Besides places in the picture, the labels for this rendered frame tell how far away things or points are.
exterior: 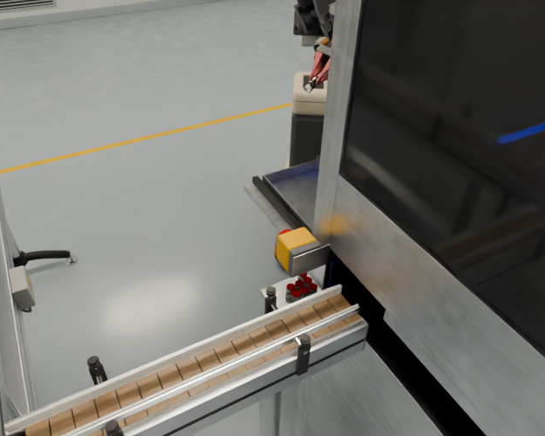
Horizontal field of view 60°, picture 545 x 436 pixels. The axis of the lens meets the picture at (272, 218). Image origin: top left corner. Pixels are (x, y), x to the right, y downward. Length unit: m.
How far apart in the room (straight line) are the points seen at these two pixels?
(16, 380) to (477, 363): 1.18
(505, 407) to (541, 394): 0.08
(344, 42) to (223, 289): 1.67
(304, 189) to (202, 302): 1.02
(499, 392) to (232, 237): 1.95
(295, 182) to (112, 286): 1.26
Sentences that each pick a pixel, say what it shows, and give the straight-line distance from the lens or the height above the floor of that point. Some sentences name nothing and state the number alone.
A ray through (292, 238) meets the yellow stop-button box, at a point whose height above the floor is 1.03.
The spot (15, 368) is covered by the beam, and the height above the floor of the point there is 0.55.
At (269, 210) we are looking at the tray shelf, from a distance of 1.35.
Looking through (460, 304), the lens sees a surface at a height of 1.17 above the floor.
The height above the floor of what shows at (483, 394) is 1.06.
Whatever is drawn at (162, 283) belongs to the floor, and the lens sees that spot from 2.38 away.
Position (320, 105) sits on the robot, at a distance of 2.21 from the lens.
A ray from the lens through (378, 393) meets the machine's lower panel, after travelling 1.12.
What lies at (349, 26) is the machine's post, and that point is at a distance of 0.82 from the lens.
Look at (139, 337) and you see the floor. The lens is 2.19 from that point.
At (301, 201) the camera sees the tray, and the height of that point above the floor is 0.88.
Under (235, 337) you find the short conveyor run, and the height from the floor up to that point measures 0.93.
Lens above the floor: 1.73
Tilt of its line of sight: 40 degrees down
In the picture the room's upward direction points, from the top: 1 degrees clockwise
